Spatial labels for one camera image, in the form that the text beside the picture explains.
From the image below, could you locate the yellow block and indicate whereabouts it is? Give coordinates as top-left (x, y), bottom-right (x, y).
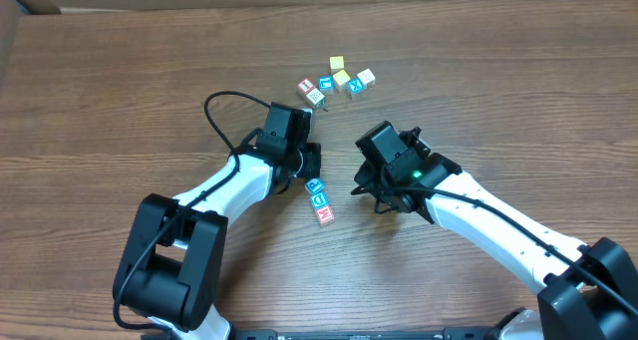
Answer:
top-left (332, 69), bottom-right (351, 92)
top-left (305, 177), bottom-right (325, 194)
top-left (329, 56), bottom-right (345, 74)

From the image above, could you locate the red circle block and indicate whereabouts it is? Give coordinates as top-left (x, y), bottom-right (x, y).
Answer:
top-left (310, 191), bottom-right (329, 209)

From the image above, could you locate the white spiral block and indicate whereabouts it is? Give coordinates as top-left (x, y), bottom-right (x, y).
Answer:
top-left (314, 205), bottom-right (335, 226)

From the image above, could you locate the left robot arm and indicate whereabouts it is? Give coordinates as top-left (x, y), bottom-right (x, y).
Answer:
top-left (113, 103), bottom-right (321, 339)

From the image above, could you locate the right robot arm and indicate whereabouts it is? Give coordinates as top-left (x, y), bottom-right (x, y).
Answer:
top-left (354, 121), bottom-right (637, 340)

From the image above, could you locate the white green-sided block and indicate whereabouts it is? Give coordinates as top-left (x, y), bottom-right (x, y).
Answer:
top-left (305, 88), bottom-right (326, 110)

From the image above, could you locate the red I block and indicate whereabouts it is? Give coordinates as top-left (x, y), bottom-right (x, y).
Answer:
top-left (296, 78), bottom-right (316, 97)

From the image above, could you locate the blue L block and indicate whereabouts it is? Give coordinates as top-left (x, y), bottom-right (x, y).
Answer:
top-left (317, 76), bottom-right (335, 95)

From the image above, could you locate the blue X block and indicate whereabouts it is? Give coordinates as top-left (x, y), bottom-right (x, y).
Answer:
top-left (347, 78), bottom-right (366, 100)

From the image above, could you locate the white patterned block right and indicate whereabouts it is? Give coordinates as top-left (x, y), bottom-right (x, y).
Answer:
top-left (357, 69), bottom-right (376, 89)

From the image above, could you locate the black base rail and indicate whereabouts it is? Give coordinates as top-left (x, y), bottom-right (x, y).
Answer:
top-left (228, 327), bottom-right (497, 340)

